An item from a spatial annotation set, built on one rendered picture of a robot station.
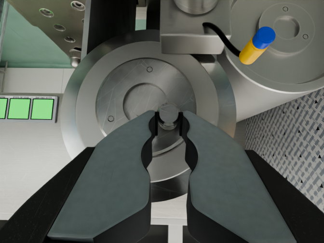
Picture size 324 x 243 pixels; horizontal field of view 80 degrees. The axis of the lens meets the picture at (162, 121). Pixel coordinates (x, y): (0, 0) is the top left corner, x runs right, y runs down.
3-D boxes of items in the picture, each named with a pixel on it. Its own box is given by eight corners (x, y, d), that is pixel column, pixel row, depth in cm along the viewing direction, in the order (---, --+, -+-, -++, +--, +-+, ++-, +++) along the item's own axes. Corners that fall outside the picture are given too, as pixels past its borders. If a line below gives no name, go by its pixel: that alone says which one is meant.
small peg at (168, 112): (183, 104, 11) (178, 128, 11) (179, 114, 14) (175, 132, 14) (159, 99, 11) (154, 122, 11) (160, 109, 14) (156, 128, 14)
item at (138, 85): (135, 38, 15) (216, 93, 14) (139, 51, 17) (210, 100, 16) (73, 114, 14) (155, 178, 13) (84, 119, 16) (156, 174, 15)
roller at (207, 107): (215, 39, 16) (223, 182, 14) (185, 107, 42) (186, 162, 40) (78, 41, 16) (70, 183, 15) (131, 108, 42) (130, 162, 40)
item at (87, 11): (100, -104, 20) (86, 63, 18) (135, 32, 44) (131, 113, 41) (95, -104, 20) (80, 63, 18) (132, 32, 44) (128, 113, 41)
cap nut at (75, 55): (80, 49, 50) (79, 65, 49) (86, 56, 54) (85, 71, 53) (66, 48, 50) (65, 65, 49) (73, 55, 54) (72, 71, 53)
